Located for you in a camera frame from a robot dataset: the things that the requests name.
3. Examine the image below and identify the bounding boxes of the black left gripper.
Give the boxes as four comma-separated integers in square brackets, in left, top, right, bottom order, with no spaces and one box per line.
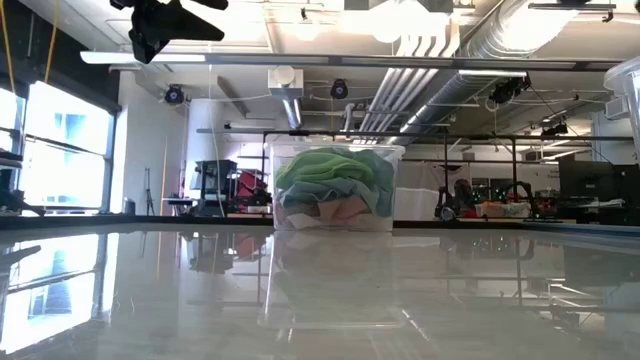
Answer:
[110,0,230,65]

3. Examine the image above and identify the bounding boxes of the pink towel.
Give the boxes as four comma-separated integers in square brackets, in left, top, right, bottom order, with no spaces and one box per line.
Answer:
[274,194,371,226]

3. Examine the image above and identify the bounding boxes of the clear plastic bin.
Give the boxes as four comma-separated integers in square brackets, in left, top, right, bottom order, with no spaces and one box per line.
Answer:
[267,141,406,234]

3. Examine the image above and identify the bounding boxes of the pale teal towel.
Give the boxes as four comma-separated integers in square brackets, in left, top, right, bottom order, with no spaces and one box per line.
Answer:
[277,148,396,219]

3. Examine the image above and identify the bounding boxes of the long ceiling light strip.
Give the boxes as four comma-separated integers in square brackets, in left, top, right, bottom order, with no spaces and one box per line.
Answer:
[79,49,640,72]

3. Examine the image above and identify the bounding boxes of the black ceiling spotlight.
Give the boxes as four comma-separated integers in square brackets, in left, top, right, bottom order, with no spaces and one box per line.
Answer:
[164,83,185,106]
[329,78,350,100]

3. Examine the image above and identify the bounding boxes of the white ceiling box unit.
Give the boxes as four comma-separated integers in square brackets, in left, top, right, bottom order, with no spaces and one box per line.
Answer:
[267,65,305,100]

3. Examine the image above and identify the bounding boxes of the white round column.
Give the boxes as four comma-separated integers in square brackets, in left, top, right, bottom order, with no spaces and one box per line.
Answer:
[183,98,227,201]

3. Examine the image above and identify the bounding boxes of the black equipment cart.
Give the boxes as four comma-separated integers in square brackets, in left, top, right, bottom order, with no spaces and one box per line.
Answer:
[193,159,239,217]

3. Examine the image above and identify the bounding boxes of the red background object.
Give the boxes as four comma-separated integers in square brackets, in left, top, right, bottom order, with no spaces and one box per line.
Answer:
[234,169,271,206]

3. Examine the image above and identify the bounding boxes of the large bright window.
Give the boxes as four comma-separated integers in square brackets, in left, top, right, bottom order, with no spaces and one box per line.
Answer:
[19,80,117,211]

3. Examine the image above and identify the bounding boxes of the white ceiling pipes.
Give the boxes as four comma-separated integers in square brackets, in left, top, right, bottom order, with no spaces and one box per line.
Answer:
[357,22,461,134]

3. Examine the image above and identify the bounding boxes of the white partition panel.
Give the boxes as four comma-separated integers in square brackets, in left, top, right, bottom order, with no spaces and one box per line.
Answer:
[394,162,474,222]

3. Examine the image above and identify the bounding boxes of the black track light cluster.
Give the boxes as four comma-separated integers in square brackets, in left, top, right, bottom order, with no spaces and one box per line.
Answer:
[489,75,531,105]

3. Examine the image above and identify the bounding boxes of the yellow hanging cable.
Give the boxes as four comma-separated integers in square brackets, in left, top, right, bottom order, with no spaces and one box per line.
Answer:
[0,0,16,94]
[43,0,62,84]

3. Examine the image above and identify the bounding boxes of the silver round air duct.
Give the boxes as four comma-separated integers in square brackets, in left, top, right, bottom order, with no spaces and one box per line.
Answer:
[384,0,581,147]

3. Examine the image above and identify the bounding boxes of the black background rig frame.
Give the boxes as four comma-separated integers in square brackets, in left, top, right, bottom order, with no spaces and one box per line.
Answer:
[262,130,640,221]

